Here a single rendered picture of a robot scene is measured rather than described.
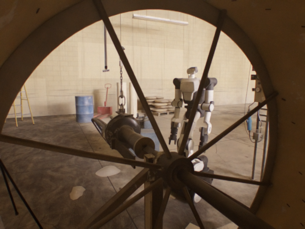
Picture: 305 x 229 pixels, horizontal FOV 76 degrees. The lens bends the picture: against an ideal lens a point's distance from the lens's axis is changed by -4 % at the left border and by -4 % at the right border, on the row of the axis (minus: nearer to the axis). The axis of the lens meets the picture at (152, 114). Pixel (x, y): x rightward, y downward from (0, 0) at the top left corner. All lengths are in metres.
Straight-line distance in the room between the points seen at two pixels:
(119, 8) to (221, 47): 12.04
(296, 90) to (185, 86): 1.34
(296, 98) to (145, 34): 9.24
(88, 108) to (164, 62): 4.99
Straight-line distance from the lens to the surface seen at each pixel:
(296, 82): 1.30
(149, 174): 1.09
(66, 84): 9.16
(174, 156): 0.94
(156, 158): 1.04
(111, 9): 0.84
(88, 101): 7.02
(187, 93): 2.38
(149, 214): 1.24
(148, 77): 10.02
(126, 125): 1.61
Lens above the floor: 1.32
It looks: 9 degrees down
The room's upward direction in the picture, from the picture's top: straight up
